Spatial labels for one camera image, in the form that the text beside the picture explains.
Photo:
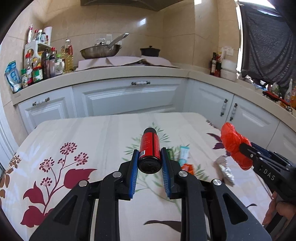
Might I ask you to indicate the small white cabinet door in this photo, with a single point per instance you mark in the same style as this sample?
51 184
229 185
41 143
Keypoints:
46 115

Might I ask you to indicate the metal pot lid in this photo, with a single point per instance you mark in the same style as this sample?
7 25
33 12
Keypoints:
100 42

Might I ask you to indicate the small orange plastic bag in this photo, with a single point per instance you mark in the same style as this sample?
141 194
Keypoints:
187 168

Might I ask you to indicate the teal tube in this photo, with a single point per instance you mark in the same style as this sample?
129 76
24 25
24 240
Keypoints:
184 154

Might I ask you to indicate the dark sauce bottle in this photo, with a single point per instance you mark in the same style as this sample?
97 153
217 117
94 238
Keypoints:
214 66

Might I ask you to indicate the wide white cabinet drawer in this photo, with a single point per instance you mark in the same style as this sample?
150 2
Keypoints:
129 99

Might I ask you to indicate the blue white snack bag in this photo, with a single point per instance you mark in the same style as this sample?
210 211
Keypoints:
13 76

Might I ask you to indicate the group of condiment bottles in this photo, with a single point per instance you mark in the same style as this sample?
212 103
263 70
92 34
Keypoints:
37 69

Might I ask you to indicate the floral tablecloth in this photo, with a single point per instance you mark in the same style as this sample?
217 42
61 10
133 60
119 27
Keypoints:
92 139

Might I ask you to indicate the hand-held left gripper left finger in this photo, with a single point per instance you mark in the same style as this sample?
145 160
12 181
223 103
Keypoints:
134 176

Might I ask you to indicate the steel wok pan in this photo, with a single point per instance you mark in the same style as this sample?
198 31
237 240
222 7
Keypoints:
99 52

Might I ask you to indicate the yellow cooking oil bottle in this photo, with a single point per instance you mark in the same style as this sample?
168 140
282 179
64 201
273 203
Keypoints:
67 60

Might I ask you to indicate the white spray bottle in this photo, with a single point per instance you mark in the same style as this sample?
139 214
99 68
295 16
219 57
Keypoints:
288 92

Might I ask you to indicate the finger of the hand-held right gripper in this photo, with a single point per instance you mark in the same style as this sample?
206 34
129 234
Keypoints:
248 153
261 150

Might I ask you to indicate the steel range hood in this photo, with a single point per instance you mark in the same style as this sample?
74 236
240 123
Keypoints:
124 3

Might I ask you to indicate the red package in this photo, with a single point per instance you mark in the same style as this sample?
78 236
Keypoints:
218 68

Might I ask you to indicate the white wall outlet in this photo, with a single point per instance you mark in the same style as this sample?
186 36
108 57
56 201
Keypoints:
229 51

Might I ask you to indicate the black lidded pot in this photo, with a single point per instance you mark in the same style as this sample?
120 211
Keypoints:
150 52

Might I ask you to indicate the red spray can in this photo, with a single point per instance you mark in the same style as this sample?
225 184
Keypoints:
149 146

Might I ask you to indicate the beige stove cover cloth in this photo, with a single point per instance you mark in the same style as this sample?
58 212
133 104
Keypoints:
124 62

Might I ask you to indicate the large orange plastic bag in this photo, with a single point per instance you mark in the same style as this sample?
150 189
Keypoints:
231 139

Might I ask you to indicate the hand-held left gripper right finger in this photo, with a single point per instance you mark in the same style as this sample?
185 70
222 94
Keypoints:
166 176

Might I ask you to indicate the silver foil wrapper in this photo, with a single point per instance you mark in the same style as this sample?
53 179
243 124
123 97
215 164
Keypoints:
225 170

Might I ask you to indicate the black curtain cloth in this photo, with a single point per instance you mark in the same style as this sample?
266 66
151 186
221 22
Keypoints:
266 46

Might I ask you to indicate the white paper roll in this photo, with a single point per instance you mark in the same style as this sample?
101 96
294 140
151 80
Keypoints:
48 34

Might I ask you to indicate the person's right hand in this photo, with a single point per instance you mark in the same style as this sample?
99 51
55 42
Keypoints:
270 210

